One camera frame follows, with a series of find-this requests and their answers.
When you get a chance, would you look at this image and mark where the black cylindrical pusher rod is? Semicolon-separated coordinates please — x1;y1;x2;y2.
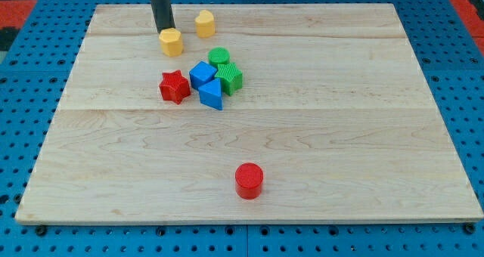
150;0;175;33

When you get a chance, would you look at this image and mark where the yellow hexagon block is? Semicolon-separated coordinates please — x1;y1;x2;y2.
159;28;184;57

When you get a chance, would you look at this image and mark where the red cylinder block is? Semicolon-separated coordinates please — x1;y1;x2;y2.
234;163;264;200

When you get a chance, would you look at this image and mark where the red star block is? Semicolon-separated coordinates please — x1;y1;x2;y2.
159;70;191;104

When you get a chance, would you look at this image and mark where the green cylinder block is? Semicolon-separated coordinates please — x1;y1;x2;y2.
208;47;231;68

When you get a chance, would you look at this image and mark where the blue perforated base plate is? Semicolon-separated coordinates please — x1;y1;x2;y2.
1;0;483;256

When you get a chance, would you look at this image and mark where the light wooden board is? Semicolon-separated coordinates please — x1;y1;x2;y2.
15;4;483;225

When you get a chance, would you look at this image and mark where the blue cube block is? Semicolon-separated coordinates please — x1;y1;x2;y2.
189;61;217;90

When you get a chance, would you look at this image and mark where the green star block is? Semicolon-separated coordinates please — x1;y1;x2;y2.
215;63;243;96

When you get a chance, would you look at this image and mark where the yellow heart block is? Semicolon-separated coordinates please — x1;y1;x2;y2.
194;10;216;39

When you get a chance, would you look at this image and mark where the blue triangle block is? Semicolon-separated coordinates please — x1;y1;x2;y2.
198;79;223;110

